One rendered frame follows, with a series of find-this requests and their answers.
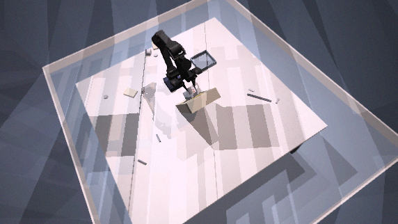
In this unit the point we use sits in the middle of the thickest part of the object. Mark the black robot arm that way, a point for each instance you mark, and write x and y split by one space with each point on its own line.
169 48

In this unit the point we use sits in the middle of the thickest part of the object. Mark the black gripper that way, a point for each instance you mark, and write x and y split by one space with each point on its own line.
179 82

